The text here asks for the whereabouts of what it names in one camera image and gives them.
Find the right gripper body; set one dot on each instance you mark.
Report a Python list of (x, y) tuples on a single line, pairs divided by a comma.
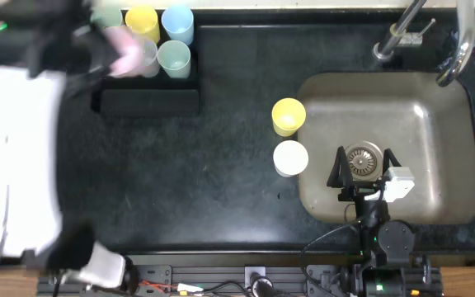
[(357, 193)]

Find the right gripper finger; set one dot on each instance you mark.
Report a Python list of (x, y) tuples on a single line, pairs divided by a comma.
[(340, 173), (390, 158)]

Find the yellow cup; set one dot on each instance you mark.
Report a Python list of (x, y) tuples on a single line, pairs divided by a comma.
[(288, 116), (142, 20)]

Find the pink cup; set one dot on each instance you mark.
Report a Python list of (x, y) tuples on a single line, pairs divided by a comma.
[(127, 51)]

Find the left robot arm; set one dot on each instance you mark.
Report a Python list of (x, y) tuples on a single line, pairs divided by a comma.
[(19, 156)]

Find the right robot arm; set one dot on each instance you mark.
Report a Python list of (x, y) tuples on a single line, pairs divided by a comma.
[(396, 237)]

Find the steel sink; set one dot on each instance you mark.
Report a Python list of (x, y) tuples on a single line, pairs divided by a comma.
[(427, 136)]

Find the white cup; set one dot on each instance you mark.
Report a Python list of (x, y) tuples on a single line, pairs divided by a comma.
[(290, 158)]

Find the steel tap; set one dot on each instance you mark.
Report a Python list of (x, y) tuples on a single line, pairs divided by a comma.
[(466, 37)]

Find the black tray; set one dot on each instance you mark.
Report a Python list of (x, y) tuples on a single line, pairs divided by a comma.
[(151, 103)]

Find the clear cup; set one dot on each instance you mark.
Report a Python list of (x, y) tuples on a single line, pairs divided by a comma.
[(151, 57)]

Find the blue cup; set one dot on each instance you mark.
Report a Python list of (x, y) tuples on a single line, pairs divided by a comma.
[(177, 21)]

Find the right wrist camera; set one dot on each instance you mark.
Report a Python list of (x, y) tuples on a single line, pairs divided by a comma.
[(398, 183)]

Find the mounting rail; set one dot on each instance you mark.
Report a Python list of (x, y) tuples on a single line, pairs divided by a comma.
[(221, 275)]

